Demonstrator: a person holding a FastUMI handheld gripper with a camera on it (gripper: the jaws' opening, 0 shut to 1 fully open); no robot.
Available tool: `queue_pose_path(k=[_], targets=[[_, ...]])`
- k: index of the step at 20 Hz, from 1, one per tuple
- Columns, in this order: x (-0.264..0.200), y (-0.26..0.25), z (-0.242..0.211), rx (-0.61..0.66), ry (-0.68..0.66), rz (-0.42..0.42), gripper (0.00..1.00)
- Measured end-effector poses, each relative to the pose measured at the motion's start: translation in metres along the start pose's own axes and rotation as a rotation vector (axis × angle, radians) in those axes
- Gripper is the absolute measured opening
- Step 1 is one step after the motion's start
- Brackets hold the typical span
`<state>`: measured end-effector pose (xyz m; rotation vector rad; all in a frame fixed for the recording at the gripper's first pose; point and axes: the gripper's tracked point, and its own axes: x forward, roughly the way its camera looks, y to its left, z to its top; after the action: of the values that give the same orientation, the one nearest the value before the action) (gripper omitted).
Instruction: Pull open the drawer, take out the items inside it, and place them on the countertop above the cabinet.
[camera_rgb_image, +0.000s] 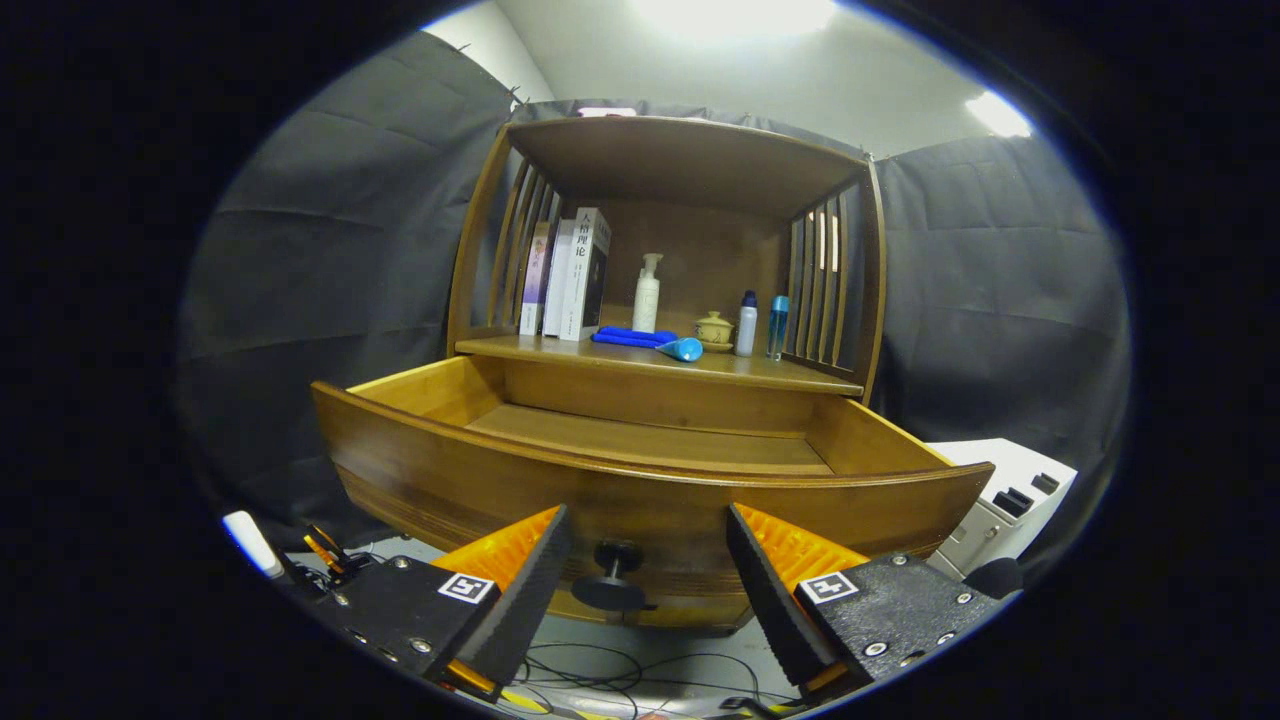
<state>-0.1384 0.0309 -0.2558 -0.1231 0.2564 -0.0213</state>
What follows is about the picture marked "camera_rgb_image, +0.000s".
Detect wooden cabinet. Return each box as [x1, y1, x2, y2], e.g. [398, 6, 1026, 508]
[446, 115, 889, 406]

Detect orange black device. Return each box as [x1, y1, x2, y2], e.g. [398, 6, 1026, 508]
[300, 523, 373, 586]

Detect black drawer knob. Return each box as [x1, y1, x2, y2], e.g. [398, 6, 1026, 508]
[571, 540, 658, 612]

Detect purple book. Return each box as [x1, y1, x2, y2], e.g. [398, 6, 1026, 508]
[519, 221, 554, 336]

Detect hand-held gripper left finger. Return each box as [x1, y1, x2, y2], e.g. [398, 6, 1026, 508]
[300, 504, 573, 701]

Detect wooden countertop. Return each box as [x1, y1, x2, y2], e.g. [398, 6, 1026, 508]
[455, 328, 864, 397]

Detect blue folded cloth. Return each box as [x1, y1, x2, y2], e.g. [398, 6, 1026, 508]
[591, 326, 679, 349]

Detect rectangular ceiling light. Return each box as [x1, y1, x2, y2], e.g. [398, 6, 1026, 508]
[965, 90, 1033, 139]

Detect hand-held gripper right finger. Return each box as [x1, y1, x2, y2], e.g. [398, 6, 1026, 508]
[726, 503, 1011, 704]

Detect black floor cable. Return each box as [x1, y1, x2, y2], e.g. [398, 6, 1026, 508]
[510, 640, 791, 719]

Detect wooden drawer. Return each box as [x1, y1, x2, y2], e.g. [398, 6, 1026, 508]
[312, 355, 996, 633]

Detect thin white book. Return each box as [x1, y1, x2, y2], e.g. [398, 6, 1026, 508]
[541, 219, 578, 338]

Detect round ceiling light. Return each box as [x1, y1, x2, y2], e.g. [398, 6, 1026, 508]
[630, 0, 841, 41]

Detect white pump bottle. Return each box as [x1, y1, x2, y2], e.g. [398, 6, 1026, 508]
[632, 253, 665, 334]

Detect white cylindrical object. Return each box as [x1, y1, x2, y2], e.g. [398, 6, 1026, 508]
[222, 510, 286, 579]

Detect white metal cabinet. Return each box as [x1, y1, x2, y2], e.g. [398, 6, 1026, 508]
[925, 438, 1079, 581]

